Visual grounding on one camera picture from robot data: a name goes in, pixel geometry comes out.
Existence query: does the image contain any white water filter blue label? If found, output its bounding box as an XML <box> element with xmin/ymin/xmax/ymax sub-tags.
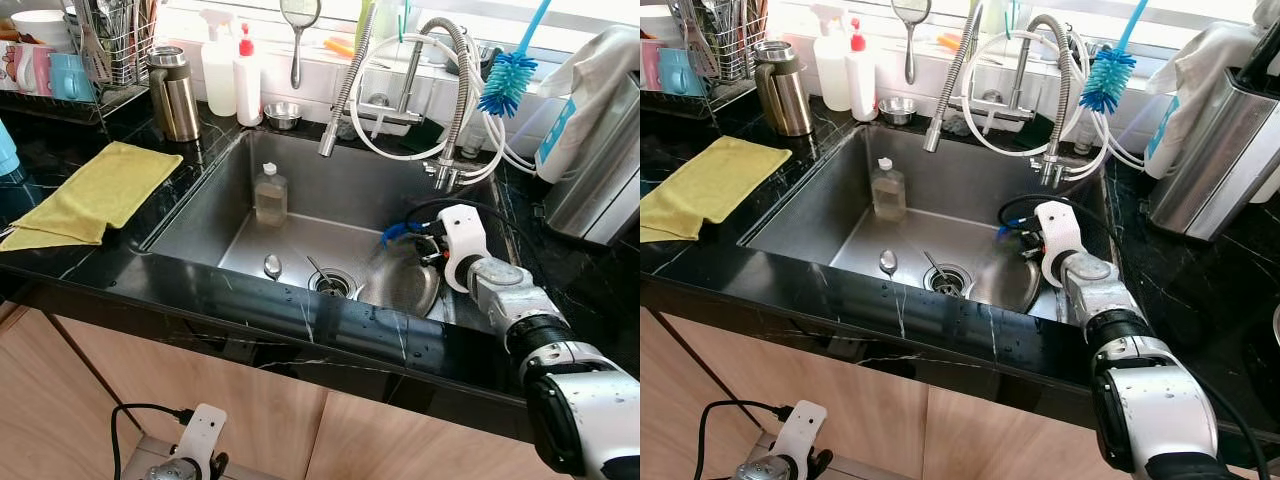
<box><xmin>533</xmin><ymin>60</ymin><xmax>601</xmax><ymax>186</ymax></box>
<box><xmin>1143</xmin><ymin>60</ymin><xmax>1206</xmax><ymax>181</ymax></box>

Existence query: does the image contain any white bottle red cap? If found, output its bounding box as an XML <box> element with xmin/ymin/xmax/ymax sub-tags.
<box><xmin>846</xmin><ymin>17</ymin><xmax>879</xmax><ymax>123</ymax></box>
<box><xmin>233</xmin><ymin>22</ymin><xmax>265</xmax><ymax>128</ymax></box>

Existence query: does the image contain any chrome upright mixer tap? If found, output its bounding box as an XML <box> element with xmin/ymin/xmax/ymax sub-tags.
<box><xmin>355</xmin><ymin>30</ymin><xmax>431</xmax><ymax>131</ymax></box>
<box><xmin>960</xmin><ymin>25</ymin><xmax>1036</xmax><ymax>126</ymax></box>

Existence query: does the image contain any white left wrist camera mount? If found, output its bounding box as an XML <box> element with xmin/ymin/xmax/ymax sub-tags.
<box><xmin>770</xmin><ymin>400</ymin><xmax>829</xmax><ymax>471</ymax></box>
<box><xmin>176</xmin><ymin>402</ymin><xmax>228</xmax><ymax>469</ymax></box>

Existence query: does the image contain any white ceramic bowl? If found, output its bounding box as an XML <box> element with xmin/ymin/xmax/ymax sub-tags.
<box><xmin>640</xmin><ymin>5</ymin><xmax>683</xmax><ymax>43</ymax></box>
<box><xmin>8</xmin><ymin>8</ymin><xmax>73</xmax><ymax>49</ymax></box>

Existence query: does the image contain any light wood cabinet door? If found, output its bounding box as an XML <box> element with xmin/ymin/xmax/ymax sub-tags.
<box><xmin>305</xmin><ymin>388</ymin><xmax>561</xmax><ymax>480</ymax></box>
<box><xmin>55</xmin><ymin>315</ymin><xmax>331</xmax><ymax>480</ymax></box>
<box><xmin>0</xmin><ymin>305</ymin><xmax>136</xmax><ymax>480</ymax></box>
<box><xmin>915</xmin><ymin>385</ymin><xmax>1131</xmax><ymax>480</ymax></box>
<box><xmin>660</xmin><ymin>310</ymin><xmax>931</xmax><ymax>480</ymax></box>
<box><xmin>640</xmin><ymin>300</ymin><xmax>741</xmax><ymax>480</ymax></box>

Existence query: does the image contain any black knife handle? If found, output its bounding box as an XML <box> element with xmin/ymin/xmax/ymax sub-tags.
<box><xmin>1235</xmin><ymin>40</ymin><xmax>1280</xmax><ymax>91</ymax></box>

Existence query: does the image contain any wide steel plate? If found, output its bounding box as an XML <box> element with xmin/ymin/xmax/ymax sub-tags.
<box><xmin>357</xmin><ymin>250</ymin><xmax>443</xmax><ymax>321</ymax></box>
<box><xmin>968</xmin><ymin>250</ymin><xmax>1043</xmax><ymax>316</ymax></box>

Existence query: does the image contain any steel sink drain strainer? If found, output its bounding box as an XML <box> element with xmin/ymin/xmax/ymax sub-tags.
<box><xmin>308</xmin><ymin>266</ymin><xmax>356</xmax><ymax>299</ymax></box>
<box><xmin>922</xmin><ymin>262</ymin><xmax>971</xmax><ymax>296</ymax></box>

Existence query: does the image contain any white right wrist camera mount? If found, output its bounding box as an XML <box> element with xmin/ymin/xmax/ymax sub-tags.
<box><xmin>1033</xmin><ymin>200</ymin><xmax>1084</xmax><ymax>289</ymax></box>
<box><xmin>436</xmin><ymin>203</ymin><xmax>488</xmax><ymax>294</ymax></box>

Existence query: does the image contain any blue mug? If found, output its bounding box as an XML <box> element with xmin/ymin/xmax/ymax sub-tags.
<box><xmin>48</xmin><ymin>52</ymin><xmax>96</xmax><ymax>103</ymax></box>
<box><xmin>657</xmin><ymin>48</ymin><xmax>706</xmax><ymax>98</ymax></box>

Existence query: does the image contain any stainless steel knife block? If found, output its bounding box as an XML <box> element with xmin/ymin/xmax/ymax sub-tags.
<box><xmin>543</xmin><ymin>75</ymin><xmax>641</xmax><ymax>248</ymax></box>
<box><xmin>1148</xmin><ymin>65</ymin><xmax>1280</xmax><ymax>243</ymax></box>

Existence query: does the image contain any blue bottle brush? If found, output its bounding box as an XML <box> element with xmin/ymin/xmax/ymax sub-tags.
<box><xmin>478</xmin><ymin>0</ymin><xmax>554</xmax><ymax>119</ymax></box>
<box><xmin>1078</xmin><ymin>0</ymin><xmax>1153</xmax><ymax>116</ymax></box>

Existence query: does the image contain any steel round skimmer ladle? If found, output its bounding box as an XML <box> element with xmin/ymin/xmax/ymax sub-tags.
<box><xmin>891</xmin><ymin>0</ymin><xmax>933</xmax><ymax>86</ymax></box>
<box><xmin>279</xmin><ymin>0</ymin><xmax>323</xmax><ymax>91</ymax></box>

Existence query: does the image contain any yellow dish cloth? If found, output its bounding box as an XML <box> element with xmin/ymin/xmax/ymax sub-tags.
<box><xmin>640</xmin><ymin>135</ymin><xmax>793</xmax><ymax>244</ymax></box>
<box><xmin>0</xmin><ymin>140</ymin><xmax>185</xmax><ymax>253</ymax></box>

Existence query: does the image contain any white spray bottle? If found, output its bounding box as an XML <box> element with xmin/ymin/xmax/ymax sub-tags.
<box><xmin>812</xmin><ymin>3</ymin><xmax>853</xmax><ymax>113</ymax></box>
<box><xmin>198</xmin><ymin>10</ymin><xmax>239</xmax><ymax>118</ymax></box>

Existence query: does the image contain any clear soap bottle white cap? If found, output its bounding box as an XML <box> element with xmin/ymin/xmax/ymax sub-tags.
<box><xmin>252</xmin><ymin>162</ymin><xmax>289</xmax><ymax>227</ymax></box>
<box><xmin>870</xmin><ymin>157</ymin><xmax>908</xmax><ymax>223</ymax></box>

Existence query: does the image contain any steel thermos flask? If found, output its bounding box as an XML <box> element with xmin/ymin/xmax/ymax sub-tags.
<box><xmin>753</xmin><ymin>40</ymin><xmax>813</xmax><ymax>138</ymax></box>
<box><xmin>147</xmin><ymin>45</ymin><xmax>203</xmax><ymax>143</ymax></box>

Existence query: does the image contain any chrome spring gooseneck tap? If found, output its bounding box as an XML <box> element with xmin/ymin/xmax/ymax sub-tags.
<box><xmin>405</xmin><ymin>15</ymin><xmax>476</xmax><ymax>193</ymax></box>
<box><xmin>1010</xmin><ymin>12</ymin><xmax>1076</xmax><ymax>189</ymax></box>

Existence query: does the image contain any stainless steel sink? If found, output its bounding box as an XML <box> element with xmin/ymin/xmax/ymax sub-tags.
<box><xmin>745</xmin><ymin>125</ymin><xmax>1116</xmax><ymax>321</ymax></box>
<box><xmin>145</xmin><ymin>128</ymin><xmax>511</xmax><ymax>326</ymax></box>

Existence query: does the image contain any white draped cloth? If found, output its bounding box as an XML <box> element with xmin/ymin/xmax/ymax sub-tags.
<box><xmin>565</xmin><ymin>25</ymin><xmax>641</xmax><ymax>101</ymax></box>
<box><xmin>1145</xmin><ymin>20</ymin><xmax>1280</xmax><ymax>101</ymax></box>

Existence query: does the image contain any steel wire dish rack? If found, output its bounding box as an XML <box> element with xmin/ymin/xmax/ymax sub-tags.
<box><xmin>0</xmin><ymin>0</ymin><xmax>156</xmax><ymax>126</ymax></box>
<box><xmin>640</xmin><ymin>0</ymin><xmax>771</xmax><ymax>116</ymax></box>

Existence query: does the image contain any chrome spring hose spray head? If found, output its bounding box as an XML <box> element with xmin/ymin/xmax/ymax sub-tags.
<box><xmin>922</xmin><ymin>0</ymin><xmax>986</xmax><ymax>153</ymax></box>
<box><xmin>318</xmin><ymin>0</ymin><xmax>381</xmax><ymax>159</ymax></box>

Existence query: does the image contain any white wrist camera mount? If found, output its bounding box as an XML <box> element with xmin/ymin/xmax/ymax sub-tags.
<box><xmin>436</xmin><ymin>203</ymin><xmax>488</xmax><ymax>294</ymax></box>
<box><xmin>1033</xmin><ymin>200</ymin><xmax>1084</xmax><ymax>289</ymax></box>
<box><xmin>770</xmin><ymin>400</ymin><xmax>829</xmax><ymax>471</ymax></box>
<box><xmin>176</xmin><ymin>402</ymin><xmax>228</xmax><ymax>469</ymax></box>

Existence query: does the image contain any white flexible hose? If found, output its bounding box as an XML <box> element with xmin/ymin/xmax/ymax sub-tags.
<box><xmin>480</xmin><ymin>110</ymin><xmax>541</xmax><ymax>176</ymax></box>
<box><xmin>345</xmin><ymin>30</ymin><xmax>511</xmax><ymax>186</ymax></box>
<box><xmin>955</xmin><ymin>28</ymin><xmax>1111</xmax><ymax>181</ymax></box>
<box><xmin>1085</xmin><ymin>105</ymin><xmax>1151</xmax><ymax>173</ymax></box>

